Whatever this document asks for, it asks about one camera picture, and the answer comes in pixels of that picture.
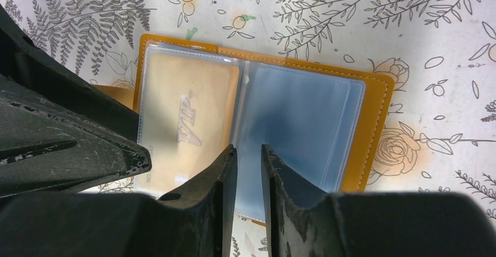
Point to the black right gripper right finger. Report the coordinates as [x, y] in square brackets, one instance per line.
[299, 215]

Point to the gold VIP card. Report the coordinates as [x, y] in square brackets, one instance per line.
[187, 109]

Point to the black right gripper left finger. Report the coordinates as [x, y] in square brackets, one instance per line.
[198, 215]

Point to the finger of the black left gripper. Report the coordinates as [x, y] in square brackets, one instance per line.
[31, 67]
[45, 147]

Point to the floral patterned table mat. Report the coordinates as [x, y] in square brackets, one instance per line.
[431, 187]

